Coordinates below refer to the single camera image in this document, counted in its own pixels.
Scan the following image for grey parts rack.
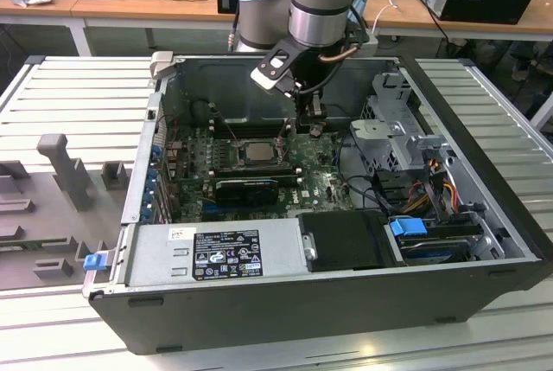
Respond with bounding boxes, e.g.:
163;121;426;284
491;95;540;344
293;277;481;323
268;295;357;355
0;131;136;292

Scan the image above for RAM slot with white clips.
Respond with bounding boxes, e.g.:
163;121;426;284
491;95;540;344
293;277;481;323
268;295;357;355
208;169;303;177
209;125;291;135
209;117;291;127

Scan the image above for black plastic shroud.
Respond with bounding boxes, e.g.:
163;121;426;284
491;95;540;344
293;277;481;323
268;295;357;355
297;209;392;272

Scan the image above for grey power supply unit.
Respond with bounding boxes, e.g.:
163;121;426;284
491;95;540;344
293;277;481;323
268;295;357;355
110;218;320;290

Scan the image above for thick black cable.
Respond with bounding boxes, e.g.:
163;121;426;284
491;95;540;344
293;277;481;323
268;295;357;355
336;131;378;213

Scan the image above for white cable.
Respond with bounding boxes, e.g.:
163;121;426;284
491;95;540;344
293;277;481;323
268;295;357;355
371;0;399;38

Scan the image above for black silver PC case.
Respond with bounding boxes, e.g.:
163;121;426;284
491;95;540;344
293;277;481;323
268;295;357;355
81;50;553;357

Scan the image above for green RAM stick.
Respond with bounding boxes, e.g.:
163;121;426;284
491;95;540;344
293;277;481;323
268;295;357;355
0;239;47;254
213;171;302;185

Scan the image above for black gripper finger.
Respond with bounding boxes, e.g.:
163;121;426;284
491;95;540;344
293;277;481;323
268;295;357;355
296;93;328;129

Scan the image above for metal socket locking lever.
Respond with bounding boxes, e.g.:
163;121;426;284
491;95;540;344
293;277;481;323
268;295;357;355
219;114;242;147

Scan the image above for yellow red power wires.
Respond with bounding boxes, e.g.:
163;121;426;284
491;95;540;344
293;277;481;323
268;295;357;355
405;161;461;216

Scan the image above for green motherboard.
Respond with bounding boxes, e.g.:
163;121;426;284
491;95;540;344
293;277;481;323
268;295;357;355
166;121;362;224

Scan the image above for hard disk in blue carrier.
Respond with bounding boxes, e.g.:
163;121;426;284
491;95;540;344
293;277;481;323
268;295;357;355
387;216;483;267

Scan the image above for blue plastic latch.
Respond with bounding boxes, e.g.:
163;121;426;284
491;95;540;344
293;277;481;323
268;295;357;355
84;253;107;272

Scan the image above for silver drive cage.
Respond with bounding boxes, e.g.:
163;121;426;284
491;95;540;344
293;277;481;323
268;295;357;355
348;71;460;182

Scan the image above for white and black camera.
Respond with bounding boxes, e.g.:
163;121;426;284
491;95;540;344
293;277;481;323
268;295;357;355
250;37;302;96

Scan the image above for CPU socket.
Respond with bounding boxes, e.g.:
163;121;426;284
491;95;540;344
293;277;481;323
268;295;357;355
234;137;289;170

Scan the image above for metal socket cover frame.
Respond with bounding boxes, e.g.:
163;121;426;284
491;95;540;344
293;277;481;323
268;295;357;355
277;118;293;169

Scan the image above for black graphics card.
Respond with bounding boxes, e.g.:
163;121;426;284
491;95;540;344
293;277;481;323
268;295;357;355
213;177;281;208

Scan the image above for pale blue teach pendant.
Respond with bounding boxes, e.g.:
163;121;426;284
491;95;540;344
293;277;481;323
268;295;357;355
345;0;379;57

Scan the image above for wooden top desk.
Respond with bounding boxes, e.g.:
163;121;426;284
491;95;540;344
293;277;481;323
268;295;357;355
0;0;553;59

